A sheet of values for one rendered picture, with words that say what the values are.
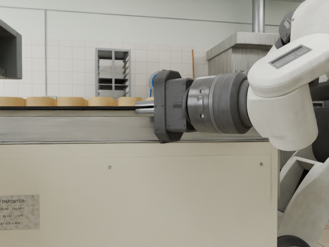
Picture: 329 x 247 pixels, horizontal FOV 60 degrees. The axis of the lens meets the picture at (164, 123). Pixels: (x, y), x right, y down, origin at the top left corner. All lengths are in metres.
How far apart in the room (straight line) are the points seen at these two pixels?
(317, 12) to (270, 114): 0.53
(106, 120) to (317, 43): 0.38
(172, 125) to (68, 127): 0.22
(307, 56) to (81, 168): 0.42
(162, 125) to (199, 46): 4.70
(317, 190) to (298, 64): 0.51
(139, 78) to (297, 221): 4.22
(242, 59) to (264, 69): 3.89
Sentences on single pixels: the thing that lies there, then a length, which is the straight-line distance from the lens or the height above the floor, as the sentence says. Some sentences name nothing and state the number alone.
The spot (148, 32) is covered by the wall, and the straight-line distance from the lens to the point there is 5.00.
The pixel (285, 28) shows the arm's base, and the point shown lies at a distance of 1.11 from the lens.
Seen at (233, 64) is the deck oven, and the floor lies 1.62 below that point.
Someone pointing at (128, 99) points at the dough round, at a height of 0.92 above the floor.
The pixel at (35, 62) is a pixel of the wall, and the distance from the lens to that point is 4.95.
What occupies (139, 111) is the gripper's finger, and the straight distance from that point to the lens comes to 0.52.
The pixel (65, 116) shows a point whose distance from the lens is 0.58.
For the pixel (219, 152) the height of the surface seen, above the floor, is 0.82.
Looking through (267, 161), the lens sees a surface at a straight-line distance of 0.62.
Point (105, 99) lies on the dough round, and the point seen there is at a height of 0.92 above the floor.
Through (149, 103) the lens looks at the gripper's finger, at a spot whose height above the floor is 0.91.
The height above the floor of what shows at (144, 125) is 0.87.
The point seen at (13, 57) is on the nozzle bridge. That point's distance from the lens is 1.12.
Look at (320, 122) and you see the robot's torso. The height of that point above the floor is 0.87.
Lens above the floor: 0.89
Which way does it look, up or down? 1 degrees down
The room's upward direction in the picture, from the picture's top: straight up
